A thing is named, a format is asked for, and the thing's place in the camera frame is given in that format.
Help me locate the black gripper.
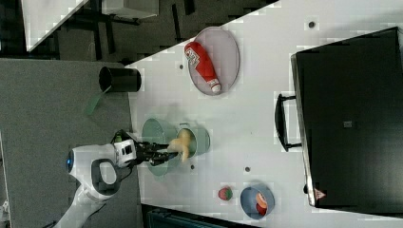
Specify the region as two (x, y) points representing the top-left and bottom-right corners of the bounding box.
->
(134, 142), (178, 166)

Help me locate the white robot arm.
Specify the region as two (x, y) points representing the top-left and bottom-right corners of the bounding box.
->
(54, 139), (179, 228)

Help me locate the green mug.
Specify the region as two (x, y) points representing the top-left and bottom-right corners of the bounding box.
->
(179, 123), (210, 158)

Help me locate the green perforated colander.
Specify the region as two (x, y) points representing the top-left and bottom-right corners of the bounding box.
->
(142, 118), (181, 178)

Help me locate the red plush strawberry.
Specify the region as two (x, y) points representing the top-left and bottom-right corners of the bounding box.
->
(218, 186), (233, 200)

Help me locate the black cylinder cup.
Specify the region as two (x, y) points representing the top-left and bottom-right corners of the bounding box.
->
(99, 66), (142, 92)

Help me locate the blue small bowl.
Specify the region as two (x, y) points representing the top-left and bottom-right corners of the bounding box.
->
(240, 183), (276, 219)

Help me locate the red ketchup bottle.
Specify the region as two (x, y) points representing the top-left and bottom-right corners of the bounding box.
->
(184, 42), (221, 93)

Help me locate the orange toy fruit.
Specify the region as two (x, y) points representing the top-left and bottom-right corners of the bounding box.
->
(256, 193), (267, 209)

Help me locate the red toy fruit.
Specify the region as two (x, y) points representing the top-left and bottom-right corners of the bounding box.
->
(256, 204), (267, 216)

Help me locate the grey round plate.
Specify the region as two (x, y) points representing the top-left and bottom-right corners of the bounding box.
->
(188, 27), (240, 96)

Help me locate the black toaster oven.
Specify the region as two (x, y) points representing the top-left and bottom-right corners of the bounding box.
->
(290, 27), (403, 218)

